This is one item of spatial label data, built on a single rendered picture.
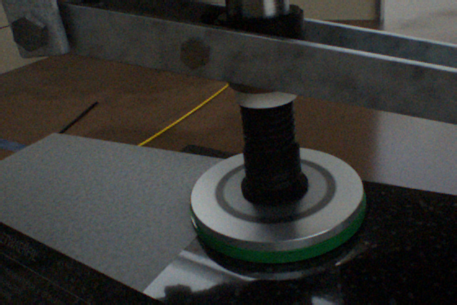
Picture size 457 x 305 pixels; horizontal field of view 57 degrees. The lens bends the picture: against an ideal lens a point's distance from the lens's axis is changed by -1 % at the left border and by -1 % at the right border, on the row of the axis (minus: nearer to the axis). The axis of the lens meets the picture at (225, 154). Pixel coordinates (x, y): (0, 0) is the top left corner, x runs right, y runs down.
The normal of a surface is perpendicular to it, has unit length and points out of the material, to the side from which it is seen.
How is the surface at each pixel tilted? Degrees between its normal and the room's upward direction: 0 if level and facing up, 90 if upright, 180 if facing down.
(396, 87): 90
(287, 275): 0
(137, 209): 0
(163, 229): 0
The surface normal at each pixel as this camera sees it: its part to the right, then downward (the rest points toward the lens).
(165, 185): -0.13, -0.87
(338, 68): -0.16, 0.48
